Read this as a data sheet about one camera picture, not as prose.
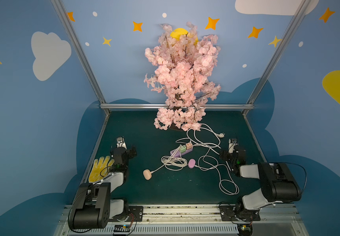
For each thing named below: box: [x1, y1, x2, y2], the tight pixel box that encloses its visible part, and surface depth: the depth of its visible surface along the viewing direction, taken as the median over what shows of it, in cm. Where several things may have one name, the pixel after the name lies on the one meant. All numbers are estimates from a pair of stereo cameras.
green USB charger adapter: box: [180, 145, 187, 154], surface depth 94 cm
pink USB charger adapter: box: [185, 142, 193, 150], surface depth 95 cm
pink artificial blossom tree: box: [144, 22, 221, 131], surface depth 78 cm
